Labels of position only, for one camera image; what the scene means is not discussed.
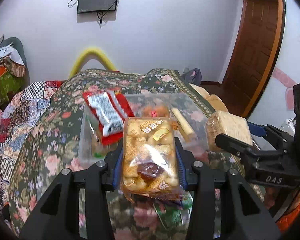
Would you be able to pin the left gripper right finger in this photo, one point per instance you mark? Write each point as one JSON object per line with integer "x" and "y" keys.
{"x": 243, "y": 215}

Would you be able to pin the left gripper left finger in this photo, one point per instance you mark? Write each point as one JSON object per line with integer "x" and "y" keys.
{"x": 56, "y": 215}

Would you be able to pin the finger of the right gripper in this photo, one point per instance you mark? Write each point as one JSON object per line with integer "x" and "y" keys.
{"x": 233, "y": 146}
{"x": 257, "y": 130}

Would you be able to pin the rice cracker block package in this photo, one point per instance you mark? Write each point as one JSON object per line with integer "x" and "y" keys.
{"x": 225, "y": 123}

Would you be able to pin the purple cake package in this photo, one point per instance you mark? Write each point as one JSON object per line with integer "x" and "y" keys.
{"x": 183, "y": 122}

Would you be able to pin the fried dough snack bag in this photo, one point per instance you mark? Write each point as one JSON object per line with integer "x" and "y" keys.
{"x": 149, "y": 164}

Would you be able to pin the red snack packet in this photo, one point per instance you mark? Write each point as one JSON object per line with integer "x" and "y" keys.
{"x": 111, "y": 108}

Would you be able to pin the blue snack packet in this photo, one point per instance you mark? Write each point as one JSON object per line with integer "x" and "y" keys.
{"x": 177, "y": 204}

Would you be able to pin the green edged pastry bag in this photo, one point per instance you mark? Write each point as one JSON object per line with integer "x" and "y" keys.
{"x": 97, "y": 149}

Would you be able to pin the person right hand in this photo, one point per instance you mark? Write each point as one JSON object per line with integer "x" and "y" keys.
{"x": 271, "y": 196}

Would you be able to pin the white wardrobe sliding door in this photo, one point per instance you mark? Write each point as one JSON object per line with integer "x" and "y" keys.
{"x": 276, "y": 103}

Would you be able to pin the beige blanket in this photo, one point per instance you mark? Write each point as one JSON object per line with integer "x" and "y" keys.
{"x": 212, "y": 99}

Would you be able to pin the grey backpack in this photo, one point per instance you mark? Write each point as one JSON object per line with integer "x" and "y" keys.
{"x": 193, "y": 76}

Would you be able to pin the dark floral bedspread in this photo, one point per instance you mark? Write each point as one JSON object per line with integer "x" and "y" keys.
{"x": 53, "y": 145}

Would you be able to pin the orange wrapped pastry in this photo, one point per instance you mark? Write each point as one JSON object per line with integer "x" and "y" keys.
{"x": 156, "y": 111}

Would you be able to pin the brown wooden door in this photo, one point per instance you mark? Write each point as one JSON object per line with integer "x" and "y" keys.
{"x": 254, "y": 55}

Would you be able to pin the patchwork quilt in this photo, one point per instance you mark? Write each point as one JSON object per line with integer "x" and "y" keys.
{"x": 19, "y": 118}

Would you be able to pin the pile of clothes on chair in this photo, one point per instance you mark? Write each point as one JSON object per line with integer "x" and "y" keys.
{"x": 13, "y": 69}

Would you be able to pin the yellow foam bed rail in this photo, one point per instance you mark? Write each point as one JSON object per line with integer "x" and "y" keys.
{"x": 95, "y": 55}

